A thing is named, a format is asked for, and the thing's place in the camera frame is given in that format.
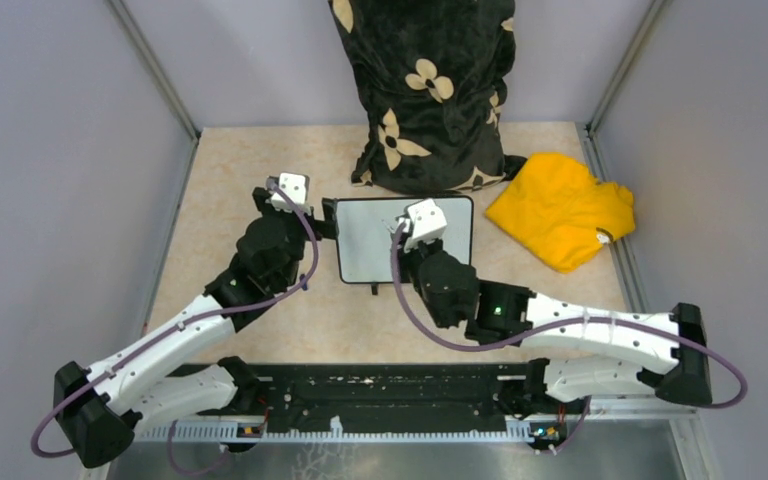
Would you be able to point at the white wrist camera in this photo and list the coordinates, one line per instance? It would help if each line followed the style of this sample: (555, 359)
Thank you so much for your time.
(291, 191)
(421, 222)

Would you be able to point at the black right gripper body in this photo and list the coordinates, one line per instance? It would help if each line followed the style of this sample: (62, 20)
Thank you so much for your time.
(411, 257)

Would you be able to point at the black floral plush blanket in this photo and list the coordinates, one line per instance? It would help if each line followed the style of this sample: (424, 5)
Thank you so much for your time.
(430, 76)

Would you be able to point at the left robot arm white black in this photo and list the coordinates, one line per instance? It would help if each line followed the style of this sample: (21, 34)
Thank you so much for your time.
(102, 408)

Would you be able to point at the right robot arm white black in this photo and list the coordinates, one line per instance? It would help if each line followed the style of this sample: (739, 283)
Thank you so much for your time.
(664, 354)

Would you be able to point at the small whiteboard black frame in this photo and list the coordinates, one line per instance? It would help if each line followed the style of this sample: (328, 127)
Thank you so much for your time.
(364, 228)

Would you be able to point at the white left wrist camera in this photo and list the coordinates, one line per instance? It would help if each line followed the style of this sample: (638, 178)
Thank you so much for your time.
(291, 191)

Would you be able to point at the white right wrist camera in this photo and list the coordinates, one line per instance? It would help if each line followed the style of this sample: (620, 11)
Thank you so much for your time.
(421, 222)

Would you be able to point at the left aluminium frame post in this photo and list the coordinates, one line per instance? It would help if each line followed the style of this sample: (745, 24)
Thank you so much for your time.
(153, 66)

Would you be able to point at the aluminium frame post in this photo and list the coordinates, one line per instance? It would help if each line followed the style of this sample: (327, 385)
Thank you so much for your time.
(629, 59)
(153, 66)

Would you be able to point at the yellow folded garment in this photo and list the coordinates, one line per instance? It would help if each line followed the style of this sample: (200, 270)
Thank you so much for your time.
(561, 213)

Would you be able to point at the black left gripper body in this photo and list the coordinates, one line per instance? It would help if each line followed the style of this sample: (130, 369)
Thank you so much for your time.
(302, 222)

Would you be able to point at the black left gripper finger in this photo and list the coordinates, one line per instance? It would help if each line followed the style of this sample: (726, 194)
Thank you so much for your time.
(327, 228)
(329, 206)

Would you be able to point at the right aluminium frame post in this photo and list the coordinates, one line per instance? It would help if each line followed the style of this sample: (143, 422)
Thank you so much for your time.
(629, 59)

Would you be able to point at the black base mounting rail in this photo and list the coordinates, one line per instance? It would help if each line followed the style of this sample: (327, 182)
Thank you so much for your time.
(422, 401)

